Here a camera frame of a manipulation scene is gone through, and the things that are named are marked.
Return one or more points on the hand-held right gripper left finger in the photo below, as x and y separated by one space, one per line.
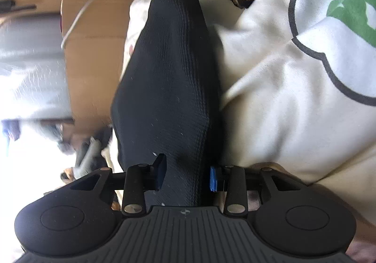
160 171

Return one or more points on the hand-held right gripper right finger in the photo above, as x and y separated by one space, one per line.
213 179

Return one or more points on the grey neck pillow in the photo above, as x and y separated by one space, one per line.
86 157

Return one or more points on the cream bear printed blanket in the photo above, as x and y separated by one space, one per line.
279 89

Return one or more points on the flat cardboard sheet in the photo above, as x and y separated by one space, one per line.
91 69

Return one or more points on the plastic wrapped mattress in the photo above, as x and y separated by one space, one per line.
29 74

